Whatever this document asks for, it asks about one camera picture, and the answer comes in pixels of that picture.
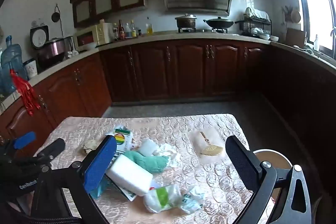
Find white plastic bucket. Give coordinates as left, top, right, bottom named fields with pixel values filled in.
left=252, top=149, right=293, bottom=203

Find maroon rice cooker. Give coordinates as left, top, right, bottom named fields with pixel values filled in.
left=37, top=38, right=66, bottom=67

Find black wok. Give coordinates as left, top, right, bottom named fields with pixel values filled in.
left=203, top=17, right=234, bottom=30

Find small white foam block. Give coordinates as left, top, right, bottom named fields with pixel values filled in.
left=139, top=139, right=158, bottom=157

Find crumpled beige paper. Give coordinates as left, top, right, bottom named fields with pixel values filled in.
left=82, top=140, right=100, bottom=155

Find beige embossed tablecloth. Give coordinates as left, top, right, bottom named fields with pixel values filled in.
left=34, top=114, right=273, bottom=224

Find cream microwave oven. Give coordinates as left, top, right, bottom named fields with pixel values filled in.
left=74, top=23, right=113, bottom=52

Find wooden cutting board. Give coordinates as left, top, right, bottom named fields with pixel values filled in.
left=286, top=28, right=307, bottom=47

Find green white paper carton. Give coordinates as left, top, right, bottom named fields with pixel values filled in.
left=105, top=127, right=138, bottom=201

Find clear green-printed plastic wrapper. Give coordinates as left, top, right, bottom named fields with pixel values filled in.
left=178, top=186, right=205, bottom=215

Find green knitted cloth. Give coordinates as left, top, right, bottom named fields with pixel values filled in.
left=123, top=151, right=169, bottom=173

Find golden fan-shaped ornament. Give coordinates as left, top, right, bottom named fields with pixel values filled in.
left=199, top=132, right=223, bottom=156

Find green white plastic bag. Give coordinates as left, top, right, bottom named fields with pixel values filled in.
left=143, top=184, right=181, bottom=214

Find black dish rack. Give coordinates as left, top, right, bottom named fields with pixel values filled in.
left=235, top=7, right=273, bottom=37

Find white printed cup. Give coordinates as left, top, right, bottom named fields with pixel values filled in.
left=23, top=59, right=38, bottom=80

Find dark red sauce bottle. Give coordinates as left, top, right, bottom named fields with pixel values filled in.
left=118, top=20, right=126, bottom=40

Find crumpled white tissue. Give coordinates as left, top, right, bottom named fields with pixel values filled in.
left=155, top=143, right=181, bottom=167

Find red tassel decoration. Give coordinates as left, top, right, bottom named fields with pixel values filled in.
left=10, top=69, right=41, bottom=116

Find stainless steel kettle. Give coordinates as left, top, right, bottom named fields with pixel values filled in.
left=64, top=35, right=75, bottom=54

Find kitchen window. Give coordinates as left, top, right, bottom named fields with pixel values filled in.
left=294, top=0, right=336, bottom=58

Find brown wooden base cabinets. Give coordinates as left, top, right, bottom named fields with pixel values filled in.
left=0, top=39, right=336, bottom=151

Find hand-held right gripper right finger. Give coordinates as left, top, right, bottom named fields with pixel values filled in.
left=225, top=135, right=313, bottom=224

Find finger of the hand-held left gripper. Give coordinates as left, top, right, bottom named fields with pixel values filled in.
left=5, top=131, right=36, bottom=155
left=34, top=138, right=66, bottom=164

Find dark cooking pot with lid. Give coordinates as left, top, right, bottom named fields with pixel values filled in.
left=175, top=13, right=197, bottom=29

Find large white foam block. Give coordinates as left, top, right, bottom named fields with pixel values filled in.
left=105, top=154, right=153, bottom=197

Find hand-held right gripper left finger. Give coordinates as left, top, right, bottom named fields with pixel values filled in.
left=31, top=135, right=118, bottom=224

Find blue water jug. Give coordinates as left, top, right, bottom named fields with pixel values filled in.
left=0, top=35, right=28, bottom=95

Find round white dial appliance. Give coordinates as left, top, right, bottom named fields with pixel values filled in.
left=30, top=25, right=49, bottom=49

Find gas stove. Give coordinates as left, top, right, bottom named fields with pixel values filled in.
left=177, top=27, right=237, bottom=34

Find beige tissue pack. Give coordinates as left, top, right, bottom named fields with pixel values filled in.
left=189, top=127, right=225, bottom=165

